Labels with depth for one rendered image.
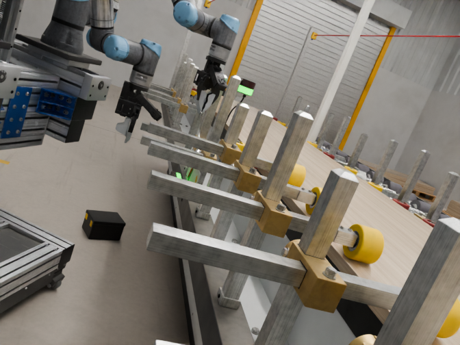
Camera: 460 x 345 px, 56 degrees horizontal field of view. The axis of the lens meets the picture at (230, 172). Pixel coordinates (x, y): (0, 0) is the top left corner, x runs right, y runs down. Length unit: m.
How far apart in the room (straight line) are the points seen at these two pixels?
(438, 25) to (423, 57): 0.79
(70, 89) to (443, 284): 1.44
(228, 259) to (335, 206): 0.19
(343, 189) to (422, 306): 0.25
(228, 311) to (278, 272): 0.37
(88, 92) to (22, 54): 0.30
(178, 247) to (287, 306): 0.23
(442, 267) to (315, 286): 0.22
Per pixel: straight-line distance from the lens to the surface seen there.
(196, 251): 0.62
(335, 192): 0.68
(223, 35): 1.60
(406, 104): 11.66
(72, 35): 1.73
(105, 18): 1.55
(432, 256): 0.49
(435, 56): 11.94
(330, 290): 0.66
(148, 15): 9.26
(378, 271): 1.03
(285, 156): 0.90
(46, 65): 1.75
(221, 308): 1.01
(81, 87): 1.68
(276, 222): 0.87
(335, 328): 1.00
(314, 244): 0.70
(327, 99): 3.18
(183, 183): 0.84
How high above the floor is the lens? 1.20
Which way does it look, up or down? 13 degrees down
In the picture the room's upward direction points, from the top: 21 degrees clockwise
